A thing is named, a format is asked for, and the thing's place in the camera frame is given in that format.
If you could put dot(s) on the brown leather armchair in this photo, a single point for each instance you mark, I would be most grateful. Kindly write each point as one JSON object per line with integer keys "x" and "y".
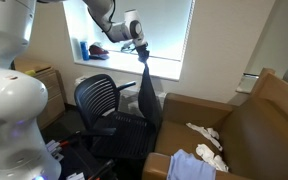
{"x": 260, "y": 140}

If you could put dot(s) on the long white cloth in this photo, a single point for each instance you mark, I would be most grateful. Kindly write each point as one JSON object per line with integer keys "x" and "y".
{"x": 205, "y": 132}

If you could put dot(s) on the black cloth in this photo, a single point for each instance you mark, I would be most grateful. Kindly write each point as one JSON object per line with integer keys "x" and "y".
{"x": 149, "y": 96}

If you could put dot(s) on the crumpled white cloth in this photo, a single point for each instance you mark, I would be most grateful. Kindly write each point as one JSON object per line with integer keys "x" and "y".
{"x": 210, "y": 156}

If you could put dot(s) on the black mesh office chair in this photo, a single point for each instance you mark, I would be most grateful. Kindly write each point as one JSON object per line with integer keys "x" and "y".
{"x": 124, "y": 133}

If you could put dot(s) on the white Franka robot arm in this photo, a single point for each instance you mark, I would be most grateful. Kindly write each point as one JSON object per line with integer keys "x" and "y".
{"x": 10, "y": 116}

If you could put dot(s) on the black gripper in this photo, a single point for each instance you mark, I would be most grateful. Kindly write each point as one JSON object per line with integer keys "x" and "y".
{"x": 142, "y": 50}

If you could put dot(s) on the wooden dresser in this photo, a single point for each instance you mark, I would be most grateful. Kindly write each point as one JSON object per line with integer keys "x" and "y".
{"x": 49, "y": 96}

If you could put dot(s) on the white plug cluster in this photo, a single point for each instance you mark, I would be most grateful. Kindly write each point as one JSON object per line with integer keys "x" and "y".
{"x": 54, "y": 150}

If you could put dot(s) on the small white box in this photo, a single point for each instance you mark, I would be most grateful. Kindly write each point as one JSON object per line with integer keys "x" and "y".
{"x": 75, "y": 176}

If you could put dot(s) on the light blue cloth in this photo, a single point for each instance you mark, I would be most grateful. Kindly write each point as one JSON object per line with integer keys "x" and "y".
{"x": 189, "y": 168}

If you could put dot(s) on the blue bottle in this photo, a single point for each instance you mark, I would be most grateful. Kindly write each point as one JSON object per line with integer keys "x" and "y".
{"x": 84, "y": 51}

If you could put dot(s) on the small side shelf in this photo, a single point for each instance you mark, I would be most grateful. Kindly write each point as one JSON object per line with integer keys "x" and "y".
{"x": 247, "y": 85}

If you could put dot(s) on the yellow item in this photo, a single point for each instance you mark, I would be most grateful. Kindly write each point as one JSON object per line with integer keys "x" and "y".
{"x": 30, "y": 73}

